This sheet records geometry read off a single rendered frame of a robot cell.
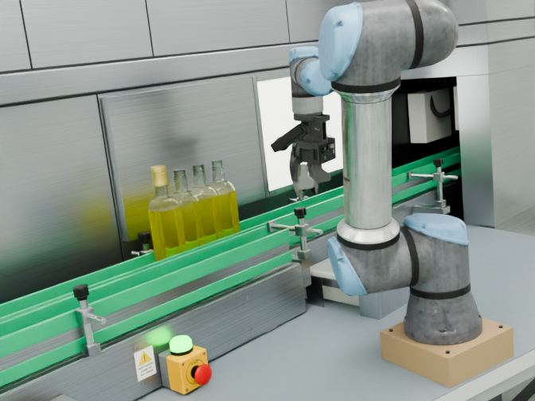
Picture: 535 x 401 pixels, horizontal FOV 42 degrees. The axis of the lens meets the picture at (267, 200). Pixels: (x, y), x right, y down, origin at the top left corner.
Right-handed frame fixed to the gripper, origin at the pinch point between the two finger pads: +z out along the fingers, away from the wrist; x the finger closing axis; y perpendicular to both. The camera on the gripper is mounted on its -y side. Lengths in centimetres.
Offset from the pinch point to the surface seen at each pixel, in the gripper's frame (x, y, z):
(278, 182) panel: 16.6, -22.7, 4.7
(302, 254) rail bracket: -8.5, 4.5, 12.6
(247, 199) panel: 3.5, -23.0, 6.1
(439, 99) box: 101, -15, -6
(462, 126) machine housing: 78, 5, -2
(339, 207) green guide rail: 21.8, -5.3, 11.1
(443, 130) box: 103, -14, 6
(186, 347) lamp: -51, 8, 16
